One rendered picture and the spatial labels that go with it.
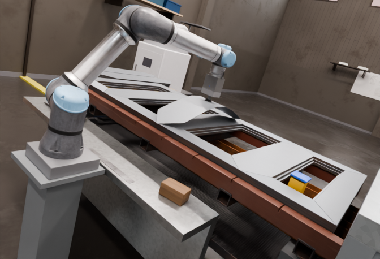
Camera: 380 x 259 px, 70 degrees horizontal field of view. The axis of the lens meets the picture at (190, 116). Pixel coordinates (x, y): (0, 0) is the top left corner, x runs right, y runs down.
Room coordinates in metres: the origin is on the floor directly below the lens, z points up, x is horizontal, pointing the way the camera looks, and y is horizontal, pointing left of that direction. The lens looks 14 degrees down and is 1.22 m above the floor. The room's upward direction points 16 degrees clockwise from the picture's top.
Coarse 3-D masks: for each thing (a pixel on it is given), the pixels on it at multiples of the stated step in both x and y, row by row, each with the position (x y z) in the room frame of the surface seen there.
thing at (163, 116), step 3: (159, 111) 1.27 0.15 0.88; (162, 111) 1.27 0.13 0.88; (159, 114) 1.24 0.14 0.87; (162, 114) 1.24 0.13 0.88; (165, 114) 1.24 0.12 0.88; (168, 114) 1.24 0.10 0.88; (159, 117) 1.22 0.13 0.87; (162, 117) 1.22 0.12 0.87; (165, 117) 1.22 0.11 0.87; (168, 117) 1.22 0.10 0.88; (171, 117) 1.22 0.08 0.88; (162, 120) 1.19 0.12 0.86; (165, 120) 1.19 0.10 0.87; (168, 120) 1.19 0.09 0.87; (171, 120) 1.19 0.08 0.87; (174, 120) 1.20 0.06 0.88; (177, 120) 1.20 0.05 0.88
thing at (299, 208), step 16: (208, 112) 1.79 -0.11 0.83; (160, 128) 1.16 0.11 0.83; (192, 128) 1.24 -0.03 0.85; (208, 128) 1.35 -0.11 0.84; (224, 128) 1.47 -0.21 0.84; (240, 128) 1.61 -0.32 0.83; (192, 144) 1.04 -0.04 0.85; (320, 160) 1.35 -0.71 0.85; (240, 176) 0.90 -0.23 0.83; (288, 176) 1.05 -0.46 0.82; (336, 176) 1.22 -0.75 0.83; (272, 192) 0.83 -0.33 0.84; (320, 192) 0.97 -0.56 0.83; (304, 208) 0.76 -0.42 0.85; (320, 224) 0.73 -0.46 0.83
